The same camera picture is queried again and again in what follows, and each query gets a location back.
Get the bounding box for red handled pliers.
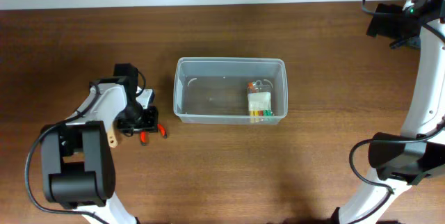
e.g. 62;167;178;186
139;124;168;146

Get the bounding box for marker pack clear case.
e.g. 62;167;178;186
247;79;273;123

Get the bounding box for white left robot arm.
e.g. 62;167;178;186
34;63;160;223

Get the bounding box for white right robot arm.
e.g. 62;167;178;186
329;0;444;223

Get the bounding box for clear plastic container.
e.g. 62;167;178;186
173;57;288;125

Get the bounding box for orange scraper wooden handle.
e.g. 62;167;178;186
106;128;118;148

